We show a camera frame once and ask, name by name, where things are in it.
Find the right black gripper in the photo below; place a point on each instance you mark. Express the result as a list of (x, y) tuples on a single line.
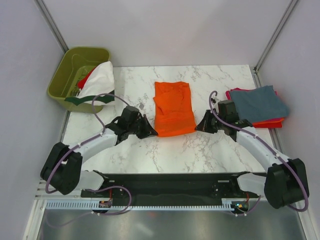
[(204, 125)]

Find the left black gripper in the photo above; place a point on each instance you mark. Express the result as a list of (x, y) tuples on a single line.
[(148, 131)]

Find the orange t shirt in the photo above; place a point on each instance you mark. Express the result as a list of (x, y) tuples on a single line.
[(173, 109)]

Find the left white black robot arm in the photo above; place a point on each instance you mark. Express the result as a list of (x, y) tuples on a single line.
[(62, 170)]

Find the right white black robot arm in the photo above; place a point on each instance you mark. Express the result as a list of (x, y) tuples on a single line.
[(285, 183)]

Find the folded magenta t shirt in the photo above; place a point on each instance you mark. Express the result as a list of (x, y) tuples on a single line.
[(228, 96)]

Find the folded grey-blue t shirt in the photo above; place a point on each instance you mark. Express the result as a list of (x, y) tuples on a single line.
[(257, 103)]

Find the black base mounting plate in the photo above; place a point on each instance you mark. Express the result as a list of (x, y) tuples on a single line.
[(170, 189)]

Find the white red green t shirt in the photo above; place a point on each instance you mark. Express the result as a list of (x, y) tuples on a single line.
[(100, 80)]

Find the folded red-orange t shirt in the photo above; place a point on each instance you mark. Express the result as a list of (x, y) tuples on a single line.
[(269, 124)]

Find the olive green plastic bin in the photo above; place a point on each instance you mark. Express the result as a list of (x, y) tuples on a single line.
[(75, 65)]

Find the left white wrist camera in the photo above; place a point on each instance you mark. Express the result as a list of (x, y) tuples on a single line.
[(141, 106)]

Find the right aluminium frame post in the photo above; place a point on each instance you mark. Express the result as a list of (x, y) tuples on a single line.
[(276, 33)]

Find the aluminium frame post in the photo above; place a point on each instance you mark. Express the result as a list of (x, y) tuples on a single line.
[(51, 24), (276, 33)]

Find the white slotted cable duct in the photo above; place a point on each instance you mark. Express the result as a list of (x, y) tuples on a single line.
[(98, 205)]

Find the aluminium extrusion rail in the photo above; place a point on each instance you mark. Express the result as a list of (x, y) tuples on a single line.
[(41, 191)]

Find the left aluminium frame post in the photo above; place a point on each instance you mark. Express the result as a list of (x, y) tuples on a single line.
[(51, 24)]

